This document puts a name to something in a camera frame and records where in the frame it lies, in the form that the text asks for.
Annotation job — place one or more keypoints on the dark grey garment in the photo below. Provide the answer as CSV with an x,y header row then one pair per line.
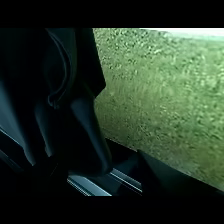
x,y
50,100

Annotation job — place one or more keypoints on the silver frame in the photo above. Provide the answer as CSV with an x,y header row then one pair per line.
x,y
90,186

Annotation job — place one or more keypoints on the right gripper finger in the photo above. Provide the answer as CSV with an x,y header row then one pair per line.
x,y
166,180

